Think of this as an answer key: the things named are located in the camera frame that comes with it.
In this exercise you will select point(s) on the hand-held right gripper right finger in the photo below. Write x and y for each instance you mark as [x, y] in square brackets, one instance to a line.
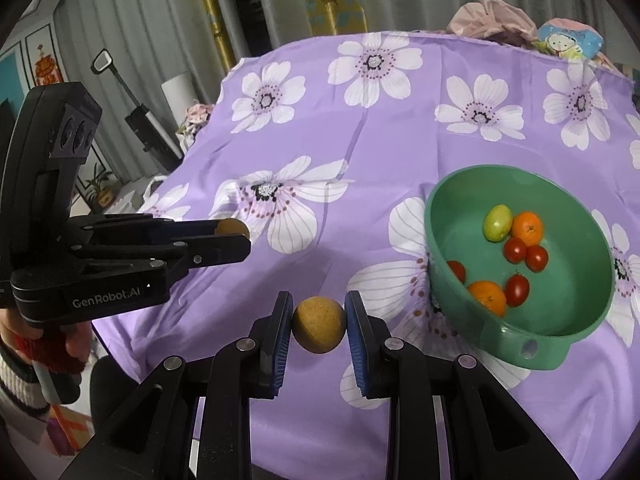
[357, 340]

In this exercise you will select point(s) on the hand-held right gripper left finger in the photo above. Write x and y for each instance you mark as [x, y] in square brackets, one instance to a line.
[282, 340]

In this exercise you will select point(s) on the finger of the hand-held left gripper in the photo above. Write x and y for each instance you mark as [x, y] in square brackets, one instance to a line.
[220, 250]
[195, 227]

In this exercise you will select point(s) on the yellow apricot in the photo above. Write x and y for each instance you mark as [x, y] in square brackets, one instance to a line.
[232, 226]
[319, 325]

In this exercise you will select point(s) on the red round tomato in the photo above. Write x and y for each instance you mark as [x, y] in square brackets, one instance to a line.
[515, 250]
[457, 271]
[537, 258]

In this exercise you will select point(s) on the orange tangerine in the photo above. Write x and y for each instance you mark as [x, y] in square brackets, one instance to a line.
[528, 227]
[487, 297]

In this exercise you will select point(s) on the red tomato with stem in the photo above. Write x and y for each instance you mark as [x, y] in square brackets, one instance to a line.
[517, 290]

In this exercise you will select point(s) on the green tomato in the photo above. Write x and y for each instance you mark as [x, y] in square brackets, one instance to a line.
[496, 222]

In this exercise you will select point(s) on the green plastic bowl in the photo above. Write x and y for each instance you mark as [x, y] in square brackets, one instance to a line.
[565, 280]

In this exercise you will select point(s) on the person's left forearm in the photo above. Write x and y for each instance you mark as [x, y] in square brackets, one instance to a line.
[20, 390]

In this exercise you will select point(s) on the person's left hand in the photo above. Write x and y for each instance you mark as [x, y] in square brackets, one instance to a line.
[15, 332]

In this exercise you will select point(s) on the potted plant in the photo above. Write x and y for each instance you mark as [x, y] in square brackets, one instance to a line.
[102, 190]

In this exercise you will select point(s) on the black stick vacuum cleaner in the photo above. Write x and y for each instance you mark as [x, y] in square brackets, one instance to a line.
[145, 125]

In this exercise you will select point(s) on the white cylinder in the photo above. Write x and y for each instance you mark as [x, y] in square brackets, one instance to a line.
[177, 92]

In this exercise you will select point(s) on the purple floral cloth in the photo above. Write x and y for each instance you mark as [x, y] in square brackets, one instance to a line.
[400, 160]

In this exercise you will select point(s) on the gold curtain pole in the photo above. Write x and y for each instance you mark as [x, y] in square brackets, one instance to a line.
[215, 10]

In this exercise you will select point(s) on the pink crumpled cloth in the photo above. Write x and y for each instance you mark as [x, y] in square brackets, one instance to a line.
[485, 17]

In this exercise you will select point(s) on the red wall poster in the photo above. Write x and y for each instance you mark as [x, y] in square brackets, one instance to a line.
[47, 67]

